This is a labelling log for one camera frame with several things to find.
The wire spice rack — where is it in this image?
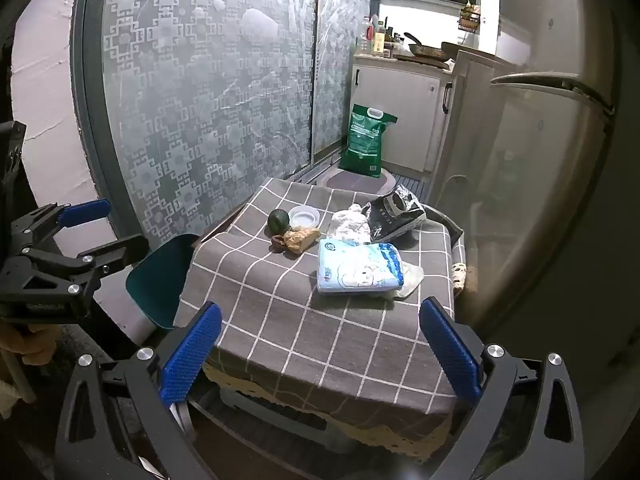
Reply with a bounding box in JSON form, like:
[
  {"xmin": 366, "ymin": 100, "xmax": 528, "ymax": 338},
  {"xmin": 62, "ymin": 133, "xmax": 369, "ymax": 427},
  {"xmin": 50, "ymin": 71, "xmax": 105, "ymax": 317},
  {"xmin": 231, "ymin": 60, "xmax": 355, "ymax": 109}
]
[{"xmin": 459, "ymin": 2, "xmax": 482, "ymax": 32}]

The white refrigerator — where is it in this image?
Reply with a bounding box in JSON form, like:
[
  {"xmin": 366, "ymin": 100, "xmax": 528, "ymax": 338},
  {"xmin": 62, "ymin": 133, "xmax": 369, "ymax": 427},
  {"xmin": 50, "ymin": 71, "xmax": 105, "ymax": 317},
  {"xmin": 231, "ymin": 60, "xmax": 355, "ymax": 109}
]
[{"xmin": 475, "ymin": 0, "xmax": 617, "ymax": 361}]

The oval purple rug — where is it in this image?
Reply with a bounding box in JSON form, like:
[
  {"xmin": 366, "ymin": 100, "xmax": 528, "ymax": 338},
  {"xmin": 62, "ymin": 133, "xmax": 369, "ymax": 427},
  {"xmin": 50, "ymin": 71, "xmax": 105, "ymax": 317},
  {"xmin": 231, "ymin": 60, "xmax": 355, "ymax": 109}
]
[{"xmin": 317, "ymin": 167, "xmax": 396, "ymax": 196}]

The white plastic bowl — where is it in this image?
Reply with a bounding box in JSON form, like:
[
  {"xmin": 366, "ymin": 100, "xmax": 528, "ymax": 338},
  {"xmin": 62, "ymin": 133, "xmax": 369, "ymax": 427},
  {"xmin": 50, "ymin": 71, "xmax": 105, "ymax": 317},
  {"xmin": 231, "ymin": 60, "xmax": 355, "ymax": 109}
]
[{"xmin": 290, "ymin": 205, "xmax": 321, "ymax": 230}]

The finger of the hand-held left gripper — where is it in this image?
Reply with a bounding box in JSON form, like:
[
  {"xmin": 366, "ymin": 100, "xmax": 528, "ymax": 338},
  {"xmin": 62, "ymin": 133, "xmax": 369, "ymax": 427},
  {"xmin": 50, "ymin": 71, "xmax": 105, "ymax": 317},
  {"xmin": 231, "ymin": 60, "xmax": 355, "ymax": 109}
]
[
  {"xmin": 10, "ymin": 198, "xmax": 112, "ymax": 246},
  {"xmin": 20, "ymin": 233, "xmax": 150, "ymax": 293}
]

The tall white cabinet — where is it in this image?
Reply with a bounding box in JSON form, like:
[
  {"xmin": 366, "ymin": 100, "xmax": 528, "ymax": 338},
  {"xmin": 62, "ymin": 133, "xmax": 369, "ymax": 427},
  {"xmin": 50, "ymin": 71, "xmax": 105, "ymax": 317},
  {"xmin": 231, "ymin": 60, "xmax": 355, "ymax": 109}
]
[{"xmin": 435, "ymin": 45, "xmax": 506, "ymax": 201}]

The black foil snack bag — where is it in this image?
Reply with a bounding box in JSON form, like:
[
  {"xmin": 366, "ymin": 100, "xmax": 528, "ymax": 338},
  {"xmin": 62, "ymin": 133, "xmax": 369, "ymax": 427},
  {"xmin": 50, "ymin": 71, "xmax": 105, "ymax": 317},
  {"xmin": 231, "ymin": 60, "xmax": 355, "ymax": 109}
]
[{"xmin": 361, "ymin": 183, "xmax": 427, "ymax": 243}]

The person's left hand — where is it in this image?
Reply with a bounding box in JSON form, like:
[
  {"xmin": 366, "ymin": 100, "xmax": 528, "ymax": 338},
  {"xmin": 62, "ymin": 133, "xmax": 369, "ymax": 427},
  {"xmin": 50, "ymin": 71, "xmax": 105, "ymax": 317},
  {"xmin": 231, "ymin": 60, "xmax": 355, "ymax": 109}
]
[{"xmin": 0, "ymin": 322, "xmax": 58, "ymax": 367}]

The low white kitchen cabinet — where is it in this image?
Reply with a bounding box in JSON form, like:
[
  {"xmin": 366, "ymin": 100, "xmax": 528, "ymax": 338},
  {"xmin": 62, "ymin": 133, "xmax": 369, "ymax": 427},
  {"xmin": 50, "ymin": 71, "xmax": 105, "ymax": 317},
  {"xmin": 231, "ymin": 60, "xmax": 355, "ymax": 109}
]
[{"xmin": 351, "ymin": 56, "xmax": 453, "ymax": 173}]

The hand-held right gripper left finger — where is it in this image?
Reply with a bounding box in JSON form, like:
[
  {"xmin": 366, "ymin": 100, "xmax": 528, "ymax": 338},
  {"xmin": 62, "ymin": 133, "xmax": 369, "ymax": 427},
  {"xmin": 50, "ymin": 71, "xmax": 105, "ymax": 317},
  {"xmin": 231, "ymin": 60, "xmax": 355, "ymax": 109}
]
[{"xmin": 54, "ymin": 301, "xmax": 223, "ymax": 480}]

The row of condiment bottles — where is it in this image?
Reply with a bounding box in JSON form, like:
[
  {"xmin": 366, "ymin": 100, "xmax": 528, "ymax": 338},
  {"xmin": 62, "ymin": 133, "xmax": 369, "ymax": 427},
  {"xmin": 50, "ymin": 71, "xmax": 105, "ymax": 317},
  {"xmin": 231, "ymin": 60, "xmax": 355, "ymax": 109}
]
[{"xmin": 356, "ymin": 15, "xmax": 401, "ymax": 58}]

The blue white tissue pack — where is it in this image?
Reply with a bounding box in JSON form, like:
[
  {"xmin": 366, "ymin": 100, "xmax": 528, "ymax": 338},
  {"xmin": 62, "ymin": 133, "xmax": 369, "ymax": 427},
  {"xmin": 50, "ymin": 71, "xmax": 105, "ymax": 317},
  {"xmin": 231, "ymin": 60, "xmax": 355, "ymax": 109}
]
[{"xmin": 317, "ymin": 239, "xmax": 405, "ymax": 295}]

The frying pan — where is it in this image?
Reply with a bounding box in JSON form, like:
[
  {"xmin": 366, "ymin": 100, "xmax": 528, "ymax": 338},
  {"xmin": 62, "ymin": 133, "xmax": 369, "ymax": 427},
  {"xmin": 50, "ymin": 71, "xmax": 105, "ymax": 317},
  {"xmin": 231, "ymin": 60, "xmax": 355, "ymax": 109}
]
[{"xmin": 403, "ymin": 32, "xmax": 451, "ymax": 59}]

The white plastic bag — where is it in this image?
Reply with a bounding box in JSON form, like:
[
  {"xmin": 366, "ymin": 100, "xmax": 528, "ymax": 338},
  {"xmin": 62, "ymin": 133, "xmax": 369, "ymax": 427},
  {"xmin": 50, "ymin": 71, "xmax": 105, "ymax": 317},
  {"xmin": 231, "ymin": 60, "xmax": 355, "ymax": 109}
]
[{"xmin": 331, "ymin": 204, "xmax": 373, "ymax": 245}]

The green rice bag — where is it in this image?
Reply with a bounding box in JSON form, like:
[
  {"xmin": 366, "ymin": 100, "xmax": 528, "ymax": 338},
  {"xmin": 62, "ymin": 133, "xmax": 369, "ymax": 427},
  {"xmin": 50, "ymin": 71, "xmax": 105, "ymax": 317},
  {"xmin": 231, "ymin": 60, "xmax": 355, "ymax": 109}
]
[{"xmin": 338, "ymin": 103, "xmax": 399, "ymax": 177}]

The grey checked tablecloth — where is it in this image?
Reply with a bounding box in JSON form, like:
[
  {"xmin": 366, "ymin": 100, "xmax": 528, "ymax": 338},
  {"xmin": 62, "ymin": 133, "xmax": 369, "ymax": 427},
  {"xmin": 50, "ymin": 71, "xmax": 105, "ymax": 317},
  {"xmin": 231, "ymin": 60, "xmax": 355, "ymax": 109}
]
[{"xmin": 176, "ymin": 176, "xmax": 466, "ymax": 428}]

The blue grey floor mat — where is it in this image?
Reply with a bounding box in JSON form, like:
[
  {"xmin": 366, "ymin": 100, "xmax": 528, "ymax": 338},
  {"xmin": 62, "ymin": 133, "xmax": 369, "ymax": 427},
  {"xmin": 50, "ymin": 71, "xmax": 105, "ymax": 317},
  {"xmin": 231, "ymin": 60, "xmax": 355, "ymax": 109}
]
[{"xmin": 380, "ymin": 170, "xmax": 431, "ymax": 201}]

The ginger root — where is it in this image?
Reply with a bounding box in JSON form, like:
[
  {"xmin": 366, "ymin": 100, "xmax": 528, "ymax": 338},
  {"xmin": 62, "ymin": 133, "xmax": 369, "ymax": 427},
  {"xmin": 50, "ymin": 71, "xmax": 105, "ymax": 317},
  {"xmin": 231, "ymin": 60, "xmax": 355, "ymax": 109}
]
[{"xmin": 283, "ymin": 226, "xmax": 321, "ymax": 254}]

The patterned glass sliding door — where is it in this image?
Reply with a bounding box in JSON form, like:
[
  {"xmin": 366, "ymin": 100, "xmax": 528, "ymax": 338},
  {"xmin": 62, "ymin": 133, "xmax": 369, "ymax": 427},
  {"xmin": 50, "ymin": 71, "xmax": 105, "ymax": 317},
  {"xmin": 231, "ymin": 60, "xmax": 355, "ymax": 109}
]
[
  {"xmin": 72, "ymin": 0, "xmax": 321, "ymax": 241},
  {"xmin": 312, "ymin": 0, "xmax": 373, "ymax": 171}
]

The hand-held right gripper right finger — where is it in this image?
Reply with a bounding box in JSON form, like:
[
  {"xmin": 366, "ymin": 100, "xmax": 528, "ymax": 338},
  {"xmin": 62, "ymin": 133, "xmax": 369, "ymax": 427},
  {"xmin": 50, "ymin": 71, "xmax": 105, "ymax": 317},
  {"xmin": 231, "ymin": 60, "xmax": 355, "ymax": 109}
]
[{"xmin": 419, "ymin": 296, "xmax": 587, "ymax": 480}]

